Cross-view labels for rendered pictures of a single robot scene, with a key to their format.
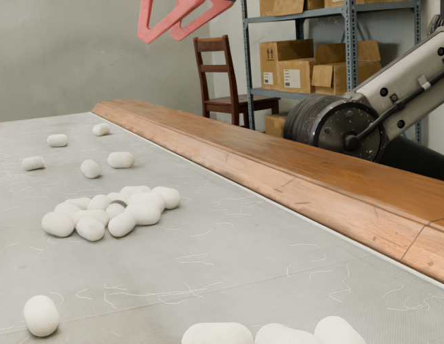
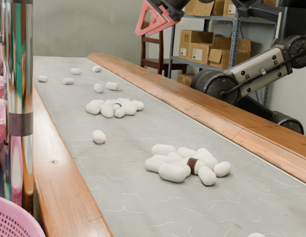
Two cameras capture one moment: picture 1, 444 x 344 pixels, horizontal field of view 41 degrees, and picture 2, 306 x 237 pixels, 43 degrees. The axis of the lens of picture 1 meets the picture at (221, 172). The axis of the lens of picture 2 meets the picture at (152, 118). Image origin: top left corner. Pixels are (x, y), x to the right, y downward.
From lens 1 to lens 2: 0.29 m
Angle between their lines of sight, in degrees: 3
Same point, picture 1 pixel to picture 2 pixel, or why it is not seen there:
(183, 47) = (133, 23)
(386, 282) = (224, 145)
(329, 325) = (201, 150)
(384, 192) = (231, 115)
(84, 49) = (73, 15)
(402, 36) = (265, 40)
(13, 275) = (79, 124)
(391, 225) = (230, 127)
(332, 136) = (214, 90)
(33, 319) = (98, 137)
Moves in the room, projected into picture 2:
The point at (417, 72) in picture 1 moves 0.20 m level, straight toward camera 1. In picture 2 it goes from (260, 65) to (256, 72)
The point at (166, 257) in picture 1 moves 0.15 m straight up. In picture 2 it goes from (140, 127) to (145, 48)
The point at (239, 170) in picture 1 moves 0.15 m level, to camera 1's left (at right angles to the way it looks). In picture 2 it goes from (169, 98) to (109, 94)
